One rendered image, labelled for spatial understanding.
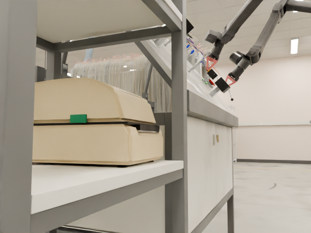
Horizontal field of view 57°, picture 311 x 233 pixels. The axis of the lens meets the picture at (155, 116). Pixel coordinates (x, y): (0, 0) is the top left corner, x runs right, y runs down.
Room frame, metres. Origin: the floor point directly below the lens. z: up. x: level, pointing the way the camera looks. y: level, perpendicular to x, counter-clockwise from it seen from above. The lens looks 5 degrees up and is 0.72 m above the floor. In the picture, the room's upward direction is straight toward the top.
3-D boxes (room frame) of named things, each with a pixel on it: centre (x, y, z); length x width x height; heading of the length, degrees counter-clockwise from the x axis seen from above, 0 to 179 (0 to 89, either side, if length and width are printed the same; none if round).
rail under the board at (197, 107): (1.40, -0.30, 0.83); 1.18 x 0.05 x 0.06; 157
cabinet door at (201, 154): (1.16, -0.18, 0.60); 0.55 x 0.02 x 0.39; 157
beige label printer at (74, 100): (0.71, 0.15, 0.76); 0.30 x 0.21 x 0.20; 71
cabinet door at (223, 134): (1.66, -0.39, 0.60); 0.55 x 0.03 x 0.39; 157
